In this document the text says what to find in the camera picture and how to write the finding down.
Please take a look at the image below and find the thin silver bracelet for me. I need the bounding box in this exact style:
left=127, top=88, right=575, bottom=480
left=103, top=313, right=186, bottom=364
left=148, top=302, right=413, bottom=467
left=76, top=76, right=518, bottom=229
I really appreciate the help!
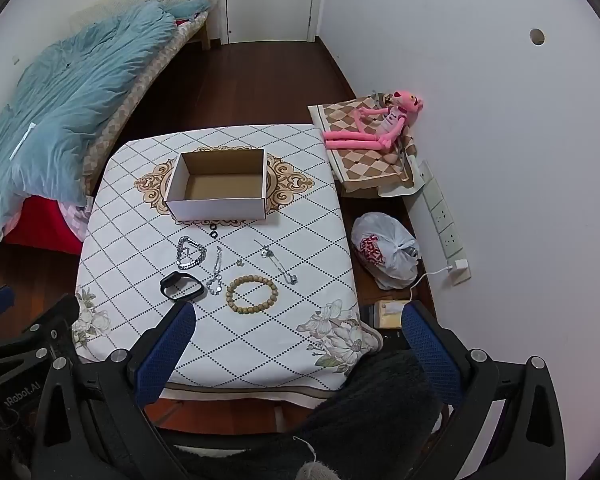
left=206, top=246, right=226, bottom=297

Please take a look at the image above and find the white plastic bag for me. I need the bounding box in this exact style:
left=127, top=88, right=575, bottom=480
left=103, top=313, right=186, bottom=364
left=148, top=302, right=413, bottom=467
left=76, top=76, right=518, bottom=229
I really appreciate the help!
left=351, top=212, right=423, bottom=290

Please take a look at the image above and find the person's black fleece clothing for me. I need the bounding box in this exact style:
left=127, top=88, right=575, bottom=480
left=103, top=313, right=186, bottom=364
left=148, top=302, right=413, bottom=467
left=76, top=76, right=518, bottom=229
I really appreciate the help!
left=170, top=350, right=451, bottom=480

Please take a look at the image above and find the wooden bead bracelet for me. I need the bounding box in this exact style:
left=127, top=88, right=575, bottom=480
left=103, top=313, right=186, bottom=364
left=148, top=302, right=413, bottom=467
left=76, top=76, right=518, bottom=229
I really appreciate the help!
left=225, top=276, right=279, bottom=316

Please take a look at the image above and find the cardboard box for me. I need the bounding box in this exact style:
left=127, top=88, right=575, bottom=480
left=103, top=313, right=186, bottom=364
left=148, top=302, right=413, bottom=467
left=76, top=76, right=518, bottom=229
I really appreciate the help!
left=164, top=148, right=268, bottom=222

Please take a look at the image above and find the white door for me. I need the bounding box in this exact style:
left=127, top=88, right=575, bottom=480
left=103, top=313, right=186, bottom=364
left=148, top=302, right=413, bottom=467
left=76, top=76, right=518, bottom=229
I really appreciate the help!
left=219, top=0, right=326, bottom=43

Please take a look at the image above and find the patterned bed mattress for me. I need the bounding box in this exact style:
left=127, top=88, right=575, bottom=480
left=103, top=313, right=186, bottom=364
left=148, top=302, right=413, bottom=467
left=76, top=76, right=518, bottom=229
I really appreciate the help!
left=82, top=10, right=213, bottom=196

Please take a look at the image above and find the white charger plug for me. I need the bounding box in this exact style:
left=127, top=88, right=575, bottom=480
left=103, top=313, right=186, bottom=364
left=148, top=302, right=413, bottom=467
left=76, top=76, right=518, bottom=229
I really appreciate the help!
left=449, top=259, right=472, bottom=286

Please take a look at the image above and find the white wall socket row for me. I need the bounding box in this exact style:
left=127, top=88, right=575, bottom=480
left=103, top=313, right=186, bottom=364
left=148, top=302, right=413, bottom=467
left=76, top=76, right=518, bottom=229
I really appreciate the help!
left=414, top=159, right=466, bottom=261

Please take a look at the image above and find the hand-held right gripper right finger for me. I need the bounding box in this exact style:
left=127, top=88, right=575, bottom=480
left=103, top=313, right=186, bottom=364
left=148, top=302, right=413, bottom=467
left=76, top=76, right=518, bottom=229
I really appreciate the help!
left=401, top=301, right=567, bottom=480

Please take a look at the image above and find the pink plush toy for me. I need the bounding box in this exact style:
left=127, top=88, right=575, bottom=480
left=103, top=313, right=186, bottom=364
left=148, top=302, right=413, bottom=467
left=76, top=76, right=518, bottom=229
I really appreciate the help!
left=323, top=89, right=425, bottom=152

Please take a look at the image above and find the white diamond-pattern tablecloth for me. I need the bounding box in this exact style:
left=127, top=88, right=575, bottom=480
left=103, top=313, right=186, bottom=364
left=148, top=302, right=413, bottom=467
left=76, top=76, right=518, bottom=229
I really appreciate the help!
left=75, top=124, right=383, bottom=401

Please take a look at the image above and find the yellow and white box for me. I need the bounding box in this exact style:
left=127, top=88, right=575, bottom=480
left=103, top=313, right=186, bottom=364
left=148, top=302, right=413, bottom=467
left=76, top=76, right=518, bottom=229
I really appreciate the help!
left=362, top=300, right=413, bottom=331

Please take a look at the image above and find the red bed sheet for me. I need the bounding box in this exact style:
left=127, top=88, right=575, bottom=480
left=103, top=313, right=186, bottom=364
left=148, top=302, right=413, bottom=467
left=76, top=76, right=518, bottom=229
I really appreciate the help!
left=2, top=195, right=86, bottom=256

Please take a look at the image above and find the white charger cable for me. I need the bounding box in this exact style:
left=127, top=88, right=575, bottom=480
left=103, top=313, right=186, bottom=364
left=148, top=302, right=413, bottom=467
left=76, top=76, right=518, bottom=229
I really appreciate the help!
left=407, top=267, right=453, bottom=303

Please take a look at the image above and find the pink checked cloth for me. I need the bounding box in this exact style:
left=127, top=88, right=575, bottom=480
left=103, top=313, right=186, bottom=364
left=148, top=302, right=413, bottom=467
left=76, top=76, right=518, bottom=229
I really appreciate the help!
left=55, top=202, right=92, bottom=241

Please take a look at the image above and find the thick silver chain bracelet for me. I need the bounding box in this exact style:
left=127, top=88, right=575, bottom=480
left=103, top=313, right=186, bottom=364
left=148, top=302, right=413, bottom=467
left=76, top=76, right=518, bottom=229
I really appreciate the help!
left=176, top=236, right=207, bottom=271

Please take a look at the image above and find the silver pendant necklace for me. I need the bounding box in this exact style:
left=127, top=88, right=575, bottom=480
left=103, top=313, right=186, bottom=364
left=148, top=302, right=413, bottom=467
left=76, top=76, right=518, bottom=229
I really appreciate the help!
left=254, top=240, right=299, bottom=287

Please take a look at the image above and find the white paper sheet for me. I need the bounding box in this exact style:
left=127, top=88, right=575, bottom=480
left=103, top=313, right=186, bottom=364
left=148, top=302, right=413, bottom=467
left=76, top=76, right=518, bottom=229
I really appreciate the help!
left=377, top=180, right=426, bottom=199

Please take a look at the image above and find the light blue duvet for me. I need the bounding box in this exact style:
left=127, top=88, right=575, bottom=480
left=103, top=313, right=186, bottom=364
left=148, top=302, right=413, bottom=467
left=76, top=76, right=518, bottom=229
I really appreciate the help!
left=0, top=1, right=213, bottom=247

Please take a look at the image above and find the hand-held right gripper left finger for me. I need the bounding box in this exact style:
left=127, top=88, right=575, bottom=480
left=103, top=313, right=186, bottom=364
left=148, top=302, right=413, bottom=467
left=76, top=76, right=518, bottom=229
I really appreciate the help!
left=30, top=302, right=198, bottom=480

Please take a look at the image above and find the black smart band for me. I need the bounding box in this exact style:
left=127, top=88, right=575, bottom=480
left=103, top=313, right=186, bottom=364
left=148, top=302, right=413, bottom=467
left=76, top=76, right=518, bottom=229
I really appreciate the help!
left=159, top=270, right=204, bottom=302

